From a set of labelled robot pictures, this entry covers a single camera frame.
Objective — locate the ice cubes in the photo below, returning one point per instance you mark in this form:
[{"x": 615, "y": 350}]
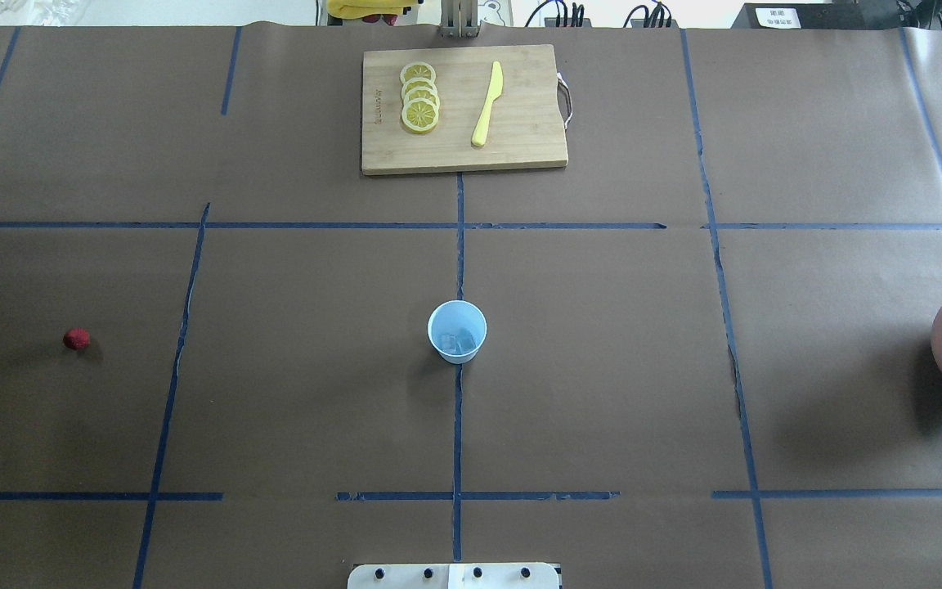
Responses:
[{"x": 458, "y": 344}]

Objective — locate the red strawberry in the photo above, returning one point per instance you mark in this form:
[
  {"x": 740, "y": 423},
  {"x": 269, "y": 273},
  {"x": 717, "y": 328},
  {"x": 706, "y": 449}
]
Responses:
[{"x": 77, "y": 339}]

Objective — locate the light blue plastic cup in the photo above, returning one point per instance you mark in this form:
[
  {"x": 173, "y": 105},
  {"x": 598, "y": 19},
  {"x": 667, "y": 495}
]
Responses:
[{"x": 452, "y": 316}]

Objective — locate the yellow plastic knife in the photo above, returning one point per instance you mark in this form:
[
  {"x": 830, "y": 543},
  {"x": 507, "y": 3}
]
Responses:
[{"x": 495, "y": 86}]

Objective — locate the bamboo cutting board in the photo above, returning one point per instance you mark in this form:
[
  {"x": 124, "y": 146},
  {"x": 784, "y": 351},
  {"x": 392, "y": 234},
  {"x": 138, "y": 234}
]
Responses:
[{"x": 527, "y": 129}]

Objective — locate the top lemon slice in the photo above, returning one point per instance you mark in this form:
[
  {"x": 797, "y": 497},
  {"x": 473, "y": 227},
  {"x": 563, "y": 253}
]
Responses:
[{"x": 417, "y": 70}]

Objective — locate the yellow bag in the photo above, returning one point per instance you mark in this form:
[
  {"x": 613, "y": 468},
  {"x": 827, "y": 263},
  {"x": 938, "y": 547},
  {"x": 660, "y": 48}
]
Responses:
[{"x": 388, "y": 11}]

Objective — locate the aluminium frame post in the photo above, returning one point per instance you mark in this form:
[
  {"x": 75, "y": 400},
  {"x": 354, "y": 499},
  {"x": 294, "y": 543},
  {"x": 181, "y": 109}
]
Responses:
[{"x": 459, "y": 19}]

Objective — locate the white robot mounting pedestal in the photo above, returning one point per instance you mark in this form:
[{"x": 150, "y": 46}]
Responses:
[{"x": 457, "y": 575}]

